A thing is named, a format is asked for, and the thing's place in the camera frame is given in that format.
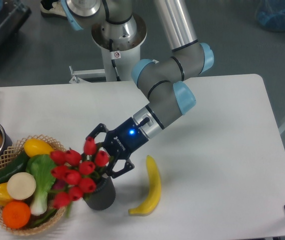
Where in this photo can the green bok choy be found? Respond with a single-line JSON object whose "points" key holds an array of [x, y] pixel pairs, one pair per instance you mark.
{"points": [[40, 166]]}

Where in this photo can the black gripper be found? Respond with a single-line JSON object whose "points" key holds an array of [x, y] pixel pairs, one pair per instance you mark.
{"points": [[120, 143]]}

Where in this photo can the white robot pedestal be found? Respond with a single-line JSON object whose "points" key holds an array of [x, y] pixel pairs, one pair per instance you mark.
{"points": [[120, 46]]}

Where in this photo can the red tulip bouquet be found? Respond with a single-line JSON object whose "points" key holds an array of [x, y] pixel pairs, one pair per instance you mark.
{"points": [[81, 172]]}

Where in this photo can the green bean pod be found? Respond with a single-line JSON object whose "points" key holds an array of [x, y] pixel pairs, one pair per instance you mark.
{"points": [[43, 219]]}

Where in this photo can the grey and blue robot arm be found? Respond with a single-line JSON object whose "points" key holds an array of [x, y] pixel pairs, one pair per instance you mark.
{"points": [[162, 83]]}

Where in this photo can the woven wicker basket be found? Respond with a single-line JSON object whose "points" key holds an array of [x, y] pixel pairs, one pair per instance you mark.
{"points": [[8, 156]]}

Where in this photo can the yellow squash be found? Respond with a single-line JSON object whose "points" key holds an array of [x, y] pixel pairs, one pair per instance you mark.
{"points": [[33, 147]]}

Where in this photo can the dark grey ribbed vase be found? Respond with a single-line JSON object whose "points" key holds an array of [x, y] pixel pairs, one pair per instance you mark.
{"points": [[104, 195]]}

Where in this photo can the yellow banana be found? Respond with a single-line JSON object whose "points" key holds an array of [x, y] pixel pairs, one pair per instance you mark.
{"points": [[154, 193]]}

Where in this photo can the yellow bell pepper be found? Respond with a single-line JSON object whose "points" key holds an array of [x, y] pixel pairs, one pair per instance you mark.
{"points": [[5, 197]]}

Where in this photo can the orange fruit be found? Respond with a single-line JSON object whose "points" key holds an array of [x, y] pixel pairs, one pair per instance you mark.
{"points": [[16, 214]]}

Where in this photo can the dark green cucumber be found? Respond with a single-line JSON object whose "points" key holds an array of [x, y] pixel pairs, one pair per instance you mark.
{"points": [[17, 165]]}

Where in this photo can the purple sweet potato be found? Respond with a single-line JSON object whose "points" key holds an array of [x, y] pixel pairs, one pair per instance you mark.
{"points": [[58, 185]]}

